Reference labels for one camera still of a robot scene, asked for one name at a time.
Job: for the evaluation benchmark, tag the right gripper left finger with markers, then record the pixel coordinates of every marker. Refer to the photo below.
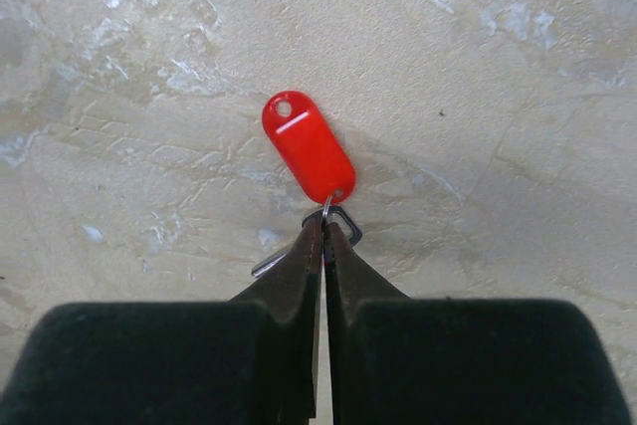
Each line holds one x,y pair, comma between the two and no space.
249,360

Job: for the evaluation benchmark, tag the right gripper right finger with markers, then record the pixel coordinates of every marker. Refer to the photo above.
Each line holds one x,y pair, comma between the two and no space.
398,360

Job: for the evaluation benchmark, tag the red key tag with key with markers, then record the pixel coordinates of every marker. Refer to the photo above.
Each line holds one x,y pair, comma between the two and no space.
302,137

